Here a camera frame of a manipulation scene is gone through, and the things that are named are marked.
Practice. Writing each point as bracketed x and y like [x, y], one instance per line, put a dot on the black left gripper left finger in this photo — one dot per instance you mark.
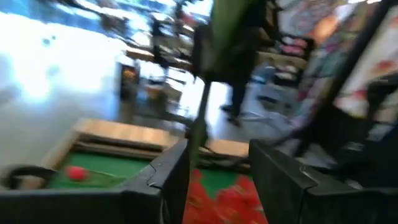
[93, 208]

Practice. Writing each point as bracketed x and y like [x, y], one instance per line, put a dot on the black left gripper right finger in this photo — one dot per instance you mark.
[326, 208]

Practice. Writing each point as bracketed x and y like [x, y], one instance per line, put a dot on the red artificial tulip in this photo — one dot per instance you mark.
[77, 173]

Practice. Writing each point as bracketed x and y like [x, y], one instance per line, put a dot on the orange artificial tulip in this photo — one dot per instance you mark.
[199, 130]

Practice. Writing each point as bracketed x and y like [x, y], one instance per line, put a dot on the red flower bouquet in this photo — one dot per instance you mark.
[236, 205]

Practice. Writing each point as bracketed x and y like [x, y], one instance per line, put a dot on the person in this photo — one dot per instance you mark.
[237, 93]

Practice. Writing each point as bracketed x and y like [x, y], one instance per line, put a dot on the colourful patchwork quilt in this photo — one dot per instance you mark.
[329, 28]

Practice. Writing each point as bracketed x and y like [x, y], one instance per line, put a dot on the black diagonal frame strut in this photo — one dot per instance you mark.
[342, 77]

